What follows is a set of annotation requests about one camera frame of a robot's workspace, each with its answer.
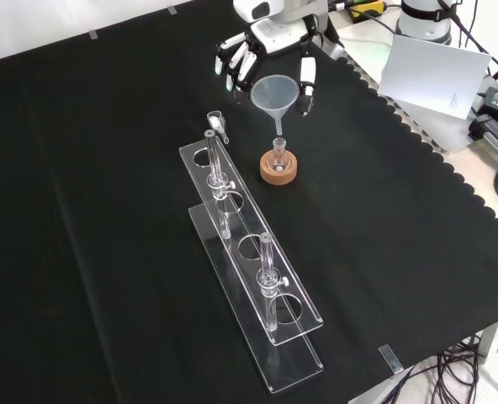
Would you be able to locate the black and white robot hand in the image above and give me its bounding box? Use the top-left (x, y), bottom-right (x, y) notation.
top-left (213, 0), bottom-right (346, 117)

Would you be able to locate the translucent plastic funnel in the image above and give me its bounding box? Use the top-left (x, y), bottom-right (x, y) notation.
top-left (249, 74), bottom-right (299, 136)

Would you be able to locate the clear round-bottom flask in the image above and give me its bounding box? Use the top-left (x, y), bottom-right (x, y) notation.
top-left (268, 136), bottom-right (291, 173)

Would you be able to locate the clear acrylic funnel stand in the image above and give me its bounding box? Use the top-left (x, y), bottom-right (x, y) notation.
top-left (177, 129), bottom-right (325, 395)

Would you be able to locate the pale board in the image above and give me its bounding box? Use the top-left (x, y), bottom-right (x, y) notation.
top-left (331, 19), bottom-right (482, 155)

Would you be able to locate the yellow stop button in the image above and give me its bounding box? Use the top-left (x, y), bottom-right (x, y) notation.
top-left (348, 0), bottom-right (388, 23)

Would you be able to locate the white folded card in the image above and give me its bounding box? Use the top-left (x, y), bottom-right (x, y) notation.
top-left (377, 34), bottom-right (493, 121)

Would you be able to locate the black grey plug connector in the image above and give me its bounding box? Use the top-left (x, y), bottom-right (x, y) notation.
top-left (467, 113), bottom-right (498, 162)

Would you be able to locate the black bench cloth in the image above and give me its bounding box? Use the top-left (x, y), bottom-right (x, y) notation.
top-left (0, 0), bottom-right (498, 404)

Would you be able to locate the grey table leg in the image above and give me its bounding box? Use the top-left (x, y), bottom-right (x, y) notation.
top-left (477, 322), bottom-right (498, 368)

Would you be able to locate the brown cork ring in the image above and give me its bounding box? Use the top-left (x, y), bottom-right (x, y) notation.
top-left (259, 150), bottom-right (300, 185)

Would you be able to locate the black floor cable bundle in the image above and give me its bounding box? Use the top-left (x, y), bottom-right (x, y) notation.
top-left (349, 313), bottom-right (498, 404)

